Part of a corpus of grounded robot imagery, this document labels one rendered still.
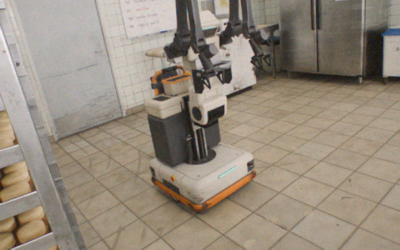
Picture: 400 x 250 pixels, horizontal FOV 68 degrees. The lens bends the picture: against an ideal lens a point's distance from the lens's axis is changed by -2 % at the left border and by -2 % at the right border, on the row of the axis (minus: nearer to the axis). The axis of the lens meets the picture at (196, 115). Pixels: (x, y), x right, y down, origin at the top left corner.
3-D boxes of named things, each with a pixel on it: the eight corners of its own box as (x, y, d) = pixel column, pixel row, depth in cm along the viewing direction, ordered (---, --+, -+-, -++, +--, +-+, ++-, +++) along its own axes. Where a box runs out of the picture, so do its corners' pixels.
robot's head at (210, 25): (177, 30, 198) (184, 12, 186) (201, 25, 209) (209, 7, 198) (189, 45, 193) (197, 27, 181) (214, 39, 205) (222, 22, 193)
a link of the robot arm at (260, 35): (250, 29, 197) (242, 31, 192) (262, 20, 187) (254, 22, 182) (258, 46, 196) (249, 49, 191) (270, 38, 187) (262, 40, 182)
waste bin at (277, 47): (294, 67, 612) (292, 34, 590) (277, 73, 582) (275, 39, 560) (272, 65, 653) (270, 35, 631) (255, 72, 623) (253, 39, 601)
